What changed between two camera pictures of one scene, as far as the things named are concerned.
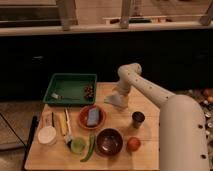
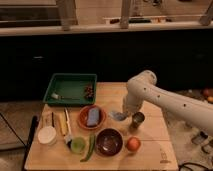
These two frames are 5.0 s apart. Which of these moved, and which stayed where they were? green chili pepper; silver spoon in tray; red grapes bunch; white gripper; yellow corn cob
Moved: white gripper
Stayed: green chili pepper; red grapes bunch; silver spoon in tray; yellow corn cob
